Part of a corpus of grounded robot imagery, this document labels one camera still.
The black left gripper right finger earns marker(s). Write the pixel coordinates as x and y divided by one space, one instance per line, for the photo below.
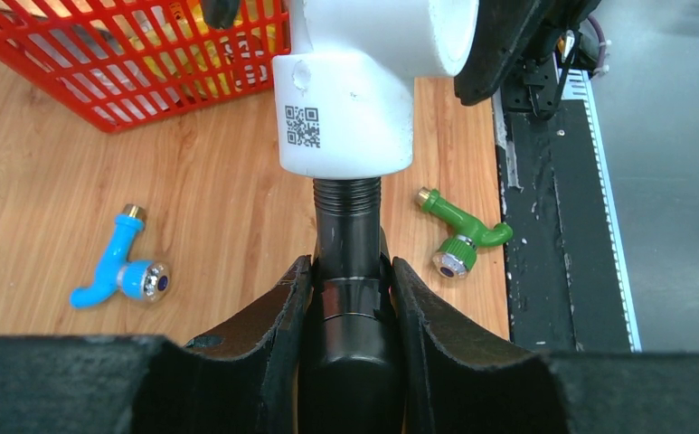
464 379

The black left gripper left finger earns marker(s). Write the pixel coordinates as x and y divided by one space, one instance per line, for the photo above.
234 378

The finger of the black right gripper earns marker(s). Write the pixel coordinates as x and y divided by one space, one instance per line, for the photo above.
506 32
220 14

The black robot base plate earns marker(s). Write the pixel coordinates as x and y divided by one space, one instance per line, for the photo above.
566 275

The green plastic faucet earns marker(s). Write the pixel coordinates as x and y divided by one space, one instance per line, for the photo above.
457 254

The blue plastic faucet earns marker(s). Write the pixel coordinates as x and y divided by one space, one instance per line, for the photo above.
144 280

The white pvc elbow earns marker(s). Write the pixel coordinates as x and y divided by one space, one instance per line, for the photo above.
345 92

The black metal faucet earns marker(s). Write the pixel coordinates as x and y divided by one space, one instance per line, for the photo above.
351 368

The red plastic shopping basket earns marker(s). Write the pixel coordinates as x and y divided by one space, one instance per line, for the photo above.
121 64

